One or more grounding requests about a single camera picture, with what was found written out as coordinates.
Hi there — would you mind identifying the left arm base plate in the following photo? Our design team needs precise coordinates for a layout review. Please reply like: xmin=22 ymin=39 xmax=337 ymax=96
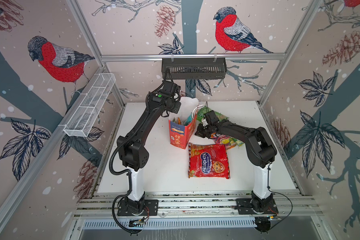
xmin=117 ymin=198 xmax=159 ymax=217

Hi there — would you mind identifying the red snack bag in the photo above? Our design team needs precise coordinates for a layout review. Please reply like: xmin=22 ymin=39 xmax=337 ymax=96
xmin=188 ymin=143 xmax=231 ymax=179

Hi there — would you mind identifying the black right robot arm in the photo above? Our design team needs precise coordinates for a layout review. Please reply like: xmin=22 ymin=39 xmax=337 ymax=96
xmin=195 ymin=111 xmax=277 ymax=214

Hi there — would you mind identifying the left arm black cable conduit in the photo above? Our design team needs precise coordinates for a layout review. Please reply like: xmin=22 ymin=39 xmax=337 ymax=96
xmin=108 ymin=131 xmax=145 ymax=235

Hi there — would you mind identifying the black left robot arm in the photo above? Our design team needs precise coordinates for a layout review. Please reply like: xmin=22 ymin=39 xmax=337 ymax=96
xmin=117 ymin=80 xmax=181 ymax=213

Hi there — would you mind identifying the green chips bag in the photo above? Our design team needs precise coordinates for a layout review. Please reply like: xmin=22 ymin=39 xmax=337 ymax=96
xmin=197 ymin=106 xmax=229 ymax=126

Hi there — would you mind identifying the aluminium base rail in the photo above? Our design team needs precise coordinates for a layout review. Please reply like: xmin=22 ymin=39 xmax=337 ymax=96
xmin=74 ymin=189 xmax=322 ymax=230

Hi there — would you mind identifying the green yellow candy packet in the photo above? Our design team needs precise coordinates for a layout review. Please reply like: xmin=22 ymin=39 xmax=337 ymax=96
xmin=222 ymin=137 xmax=244 ymax=150

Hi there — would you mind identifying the red paper gift bag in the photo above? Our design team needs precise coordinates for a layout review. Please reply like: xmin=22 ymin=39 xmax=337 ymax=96
xmin=169 ymin=97 xmax=204 ymax=149

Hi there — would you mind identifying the orange candy snack packet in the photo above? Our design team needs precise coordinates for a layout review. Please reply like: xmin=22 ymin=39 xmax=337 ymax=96
xmin=211 ymin=133 xmax=238 ymax=150

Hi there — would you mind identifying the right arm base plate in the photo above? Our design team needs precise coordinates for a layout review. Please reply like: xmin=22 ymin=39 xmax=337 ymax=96
xmin=235 ymin=198 xmax=279 ymax=216

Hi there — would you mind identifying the black hanging basket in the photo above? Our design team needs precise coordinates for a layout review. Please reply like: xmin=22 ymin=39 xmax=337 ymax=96
xmin=162 ymin=58 xmax=227 ymax=80

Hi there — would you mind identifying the white wire mesh shelf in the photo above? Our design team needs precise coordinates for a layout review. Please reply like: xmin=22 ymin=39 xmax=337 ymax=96
xmin=64 ymin=73 xmax=116 ymax=138

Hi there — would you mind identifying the horizontal aluminium frame bar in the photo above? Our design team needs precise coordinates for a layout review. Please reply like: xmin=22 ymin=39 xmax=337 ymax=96
xmin=101 ymin=53 xmax=286 ymax=63

